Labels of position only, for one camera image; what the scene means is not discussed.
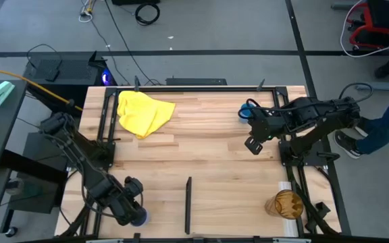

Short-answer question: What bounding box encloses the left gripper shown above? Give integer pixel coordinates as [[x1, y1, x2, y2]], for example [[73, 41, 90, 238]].
[[111, 175, 148, 227]]

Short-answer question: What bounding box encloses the purple plastic cup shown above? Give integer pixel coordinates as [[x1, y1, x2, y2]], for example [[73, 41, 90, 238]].
[[130, 207, 150, 228]]

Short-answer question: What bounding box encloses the blue plastic cup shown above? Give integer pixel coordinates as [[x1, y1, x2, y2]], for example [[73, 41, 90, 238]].
[[239, 102, 258, 123]]

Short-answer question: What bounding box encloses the amber transparent plastic cup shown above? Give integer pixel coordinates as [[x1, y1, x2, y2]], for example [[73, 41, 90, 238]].
[[264, 188, 305, 221]]

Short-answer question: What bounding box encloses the black power strip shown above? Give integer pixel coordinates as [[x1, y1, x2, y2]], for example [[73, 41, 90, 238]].
[[165, 78, 228, 86]]

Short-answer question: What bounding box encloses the yellow cloth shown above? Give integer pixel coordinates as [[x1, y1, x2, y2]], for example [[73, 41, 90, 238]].
[[117, 90, 176, 140]]

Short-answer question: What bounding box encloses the black rolling stand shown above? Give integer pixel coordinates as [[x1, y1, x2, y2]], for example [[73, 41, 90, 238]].
[[0, 148, 68, 238]]

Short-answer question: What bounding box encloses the grey desk foot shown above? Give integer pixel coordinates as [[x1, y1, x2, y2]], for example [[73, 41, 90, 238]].
[[355, 82, 389, 92]]

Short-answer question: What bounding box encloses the person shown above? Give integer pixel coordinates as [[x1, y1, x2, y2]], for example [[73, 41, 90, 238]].
[[355, 69, 389, 156]]

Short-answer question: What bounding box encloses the black computer tower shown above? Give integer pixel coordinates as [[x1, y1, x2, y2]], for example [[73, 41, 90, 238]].
[[23, 50, 118, 119]]

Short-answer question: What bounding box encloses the mint green stapler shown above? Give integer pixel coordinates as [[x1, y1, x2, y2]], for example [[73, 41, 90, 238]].
[[0, 80, 16, 107]]

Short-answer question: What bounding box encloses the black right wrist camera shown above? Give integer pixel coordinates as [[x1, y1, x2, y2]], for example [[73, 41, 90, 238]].
[[244, 135, 264, 157]]

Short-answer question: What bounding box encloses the black metal table frame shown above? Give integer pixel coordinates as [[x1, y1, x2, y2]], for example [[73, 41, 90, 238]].
[[59, 86, 342, 238]]

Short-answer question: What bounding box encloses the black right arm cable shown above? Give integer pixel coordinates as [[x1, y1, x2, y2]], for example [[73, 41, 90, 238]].
[[337, 82, 375, 104]]

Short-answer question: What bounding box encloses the yellow cable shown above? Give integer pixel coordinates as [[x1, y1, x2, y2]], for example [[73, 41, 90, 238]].
[[0, 63, 84, 112]]

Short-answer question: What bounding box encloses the long black floor cable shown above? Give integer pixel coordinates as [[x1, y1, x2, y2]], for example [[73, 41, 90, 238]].
[[103, 0, 163, 86]]

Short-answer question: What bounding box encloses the coiled black cable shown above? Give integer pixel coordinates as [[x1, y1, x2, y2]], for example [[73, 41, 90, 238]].
[[134, 3, 161, 26]]

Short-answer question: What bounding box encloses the white plug cable bundle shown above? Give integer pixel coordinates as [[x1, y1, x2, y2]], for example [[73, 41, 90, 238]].
[[78, 0, 96, 24]]

